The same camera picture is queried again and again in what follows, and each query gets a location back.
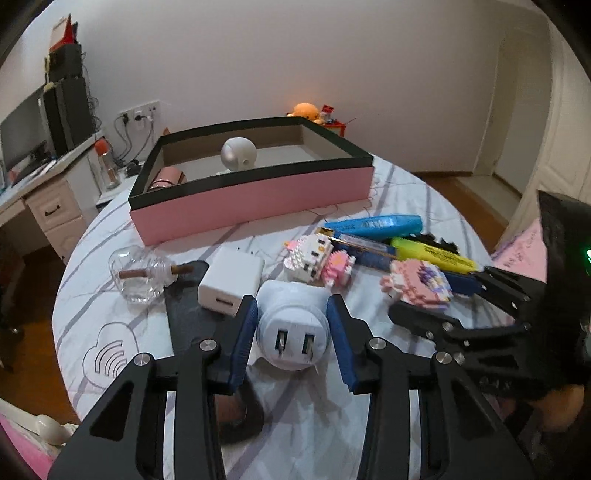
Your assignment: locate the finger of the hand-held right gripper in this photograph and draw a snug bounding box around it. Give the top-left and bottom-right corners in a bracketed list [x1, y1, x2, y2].
[477, 266, 549, 320]
[388, 302, 533, 366]

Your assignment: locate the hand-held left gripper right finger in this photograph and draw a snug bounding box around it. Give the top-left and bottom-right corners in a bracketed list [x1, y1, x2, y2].
[325, 295, 536, 480]

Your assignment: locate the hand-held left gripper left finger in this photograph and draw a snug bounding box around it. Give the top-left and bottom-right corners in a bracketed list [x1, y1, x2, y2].
[46, 295, 258, 480]

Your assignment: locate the pink and purple block toy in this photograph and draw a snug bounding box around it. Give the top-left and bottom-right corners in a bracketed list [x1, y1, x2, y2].
[381, 259, 453, 308]

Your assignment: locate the white round plug adapter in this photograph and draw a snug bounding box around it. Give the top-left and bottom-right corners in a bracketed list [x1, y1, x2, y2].
[256, 279, 331, 373]

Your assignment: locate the black hair clip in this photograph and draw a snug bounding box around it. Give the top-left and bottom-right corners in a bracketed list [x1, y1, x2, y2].
[416, 233, 461, 254]

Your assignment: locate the blue card box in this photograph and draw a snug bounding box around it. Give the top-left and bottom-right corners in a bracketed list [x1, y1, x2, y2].
[316, 226, 482, 297]

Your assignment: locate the pink box with black rim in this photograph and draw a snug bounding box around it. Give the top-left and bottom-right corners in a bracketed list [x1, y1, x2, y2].
[128, 117, 374, 247]

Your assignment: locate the person's right hand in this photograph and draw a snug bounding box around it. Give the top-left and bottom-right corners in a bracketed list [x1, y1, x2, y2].
[536, 385, 588, 432]

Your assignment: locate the yellow highlighter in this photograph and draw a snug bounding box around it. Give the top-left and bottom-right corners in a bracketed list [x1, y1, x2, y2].
[390, 237, 481, 274]

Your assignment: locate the white charger cube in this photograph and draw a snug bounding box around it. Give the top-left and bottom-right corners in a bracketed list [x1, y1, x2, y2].
[198, 244, 266, 317]

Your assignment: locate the small pink block toy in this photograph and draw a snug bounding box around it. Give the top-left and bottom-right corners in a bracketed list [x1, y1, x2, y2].
[323, 251, 356, 289]

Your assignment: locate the white cat block toy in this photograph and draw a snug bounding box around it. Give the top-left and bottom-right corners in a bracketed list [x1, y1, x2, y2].
[283, 233, 334, 283]

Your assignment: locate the blue tube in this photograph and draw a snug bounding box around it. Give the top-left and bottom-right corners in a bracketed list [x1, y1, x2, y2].
[324, 215, 423, 240]

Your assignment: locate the clear glass bottle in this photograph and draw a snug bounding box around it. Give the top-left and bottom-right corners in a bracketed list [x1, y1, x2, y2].
[108, 247, 199, 306]

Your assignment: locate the white door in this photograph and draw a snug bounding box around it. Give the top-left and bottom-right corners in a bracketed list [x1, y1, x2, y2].
[508, 23, 591, 241]

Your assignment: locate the rose gold cylinder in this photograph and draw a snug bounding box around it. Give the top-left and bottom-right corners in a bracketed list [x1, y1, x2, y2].
[148, 167, 185, 190]

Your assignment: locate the cream plastic object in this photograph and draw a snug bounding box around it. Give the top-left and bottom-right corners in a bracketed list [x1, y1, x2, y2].
[14, 413, 80, 447]

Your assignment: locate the bottle with orange cap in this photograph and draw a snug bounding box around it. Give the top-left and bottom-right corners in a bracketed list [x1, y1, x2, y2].
[92, 141, 122, 191]

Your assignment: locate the orange plush octopus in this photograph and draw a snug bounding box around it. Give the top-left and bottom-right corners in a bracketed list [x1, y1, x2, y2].
[286, 102, 326, 126]

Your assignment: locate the white desk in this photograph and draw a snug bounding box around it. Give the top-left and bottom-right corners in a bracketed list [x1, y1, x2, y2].
[0, 130, 108, 265]

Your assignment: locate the black computer tower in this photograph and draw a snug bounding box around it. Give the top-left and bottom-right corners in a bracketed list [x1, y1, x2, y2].
[43, 76, 96, 156]

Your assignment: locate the computer monitor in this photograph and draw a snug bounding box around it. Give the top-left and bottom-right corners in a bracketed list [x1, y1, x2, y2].
[0, 90, 52, 175]

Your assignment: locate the red and white carton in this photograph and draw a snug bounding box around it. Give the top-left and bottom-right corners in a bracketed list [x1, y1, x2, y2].
[48, 14, 79, 51]

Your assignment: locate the white round security camera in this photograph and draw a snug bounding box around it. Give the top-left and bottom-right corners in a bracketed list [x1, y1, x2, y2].
[220, 137, 256, 172]

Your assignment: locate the wall socket strip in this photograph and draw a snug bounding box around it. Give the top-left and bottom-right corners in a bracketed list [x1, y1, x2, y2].
[119, 102, 161, 126]

